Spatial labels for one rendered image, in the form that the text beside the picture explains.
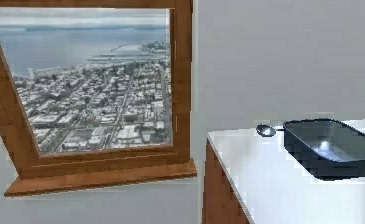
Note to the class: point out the wooden framed window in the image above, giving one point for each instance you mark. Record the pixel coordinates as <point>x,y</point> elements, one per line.
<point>90,90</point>

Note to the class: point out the black rectangular pan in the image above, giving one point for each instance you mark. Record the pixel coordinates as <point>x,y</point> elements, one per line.
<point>326,150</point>

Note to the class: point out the dark metal spoon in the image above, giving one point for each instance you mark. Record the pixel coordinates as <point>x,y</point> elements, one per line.
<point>266,130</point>

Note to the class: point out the wooden cabinet with white top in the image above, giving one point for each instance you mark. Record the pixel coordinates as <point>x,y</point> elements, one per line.
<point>273,186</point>

